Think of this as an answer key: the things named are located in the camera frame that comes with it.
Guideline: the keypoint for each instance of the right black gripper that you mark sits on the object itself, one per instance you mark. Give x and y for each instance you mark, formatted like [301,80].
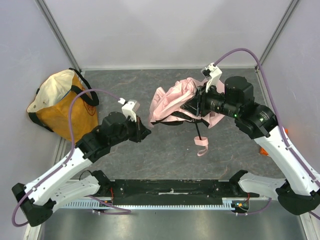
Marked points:
[198,100]

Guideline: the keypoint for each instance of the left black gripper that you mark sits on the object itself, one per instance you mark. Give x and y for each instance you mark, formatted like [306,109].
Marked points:
[141,128]

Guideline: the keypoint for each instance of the pink and black folding umbrella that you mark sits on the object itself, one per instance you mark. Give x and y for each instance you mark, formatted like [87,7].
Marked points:
[166,106]

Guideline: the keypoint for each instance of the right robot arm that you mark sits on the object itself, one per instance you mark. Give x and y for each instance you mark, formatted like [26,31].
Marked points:
[298,191]

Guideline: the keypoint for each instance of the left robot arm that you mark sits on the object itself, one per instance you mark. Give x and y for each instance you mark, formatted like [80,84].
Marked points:
[40,198]

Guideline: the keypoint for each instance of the orange razor box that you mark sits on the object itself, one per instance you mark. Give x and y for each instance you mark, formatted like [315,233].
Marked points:
[263,152]

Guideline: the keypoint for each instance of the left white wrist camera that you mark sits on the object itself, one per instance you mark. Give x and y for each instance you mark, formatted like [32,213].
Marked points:
[129,108]

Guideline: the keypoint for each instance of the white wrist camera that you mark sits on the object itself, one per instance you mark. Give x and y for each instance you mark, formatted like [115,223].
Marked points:
[212,74]
[129,108]

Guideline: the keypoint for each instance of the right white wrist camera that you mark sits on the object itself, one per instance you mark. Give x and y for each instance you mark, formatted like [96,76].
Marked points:
[212,74]

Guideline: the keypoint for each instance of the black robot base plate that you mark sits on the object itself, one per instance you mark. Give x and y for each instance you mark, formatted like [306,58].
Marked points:
[172,191]

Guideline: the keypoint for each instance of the yellow tote bag black handles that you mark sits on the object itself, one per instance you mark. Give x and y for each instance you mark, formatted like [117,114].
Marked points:
[50,108]

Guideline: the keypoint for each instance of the light blue cable duct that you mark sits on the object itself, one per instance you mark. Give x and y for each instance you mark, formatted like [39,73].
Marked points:
[91,204]

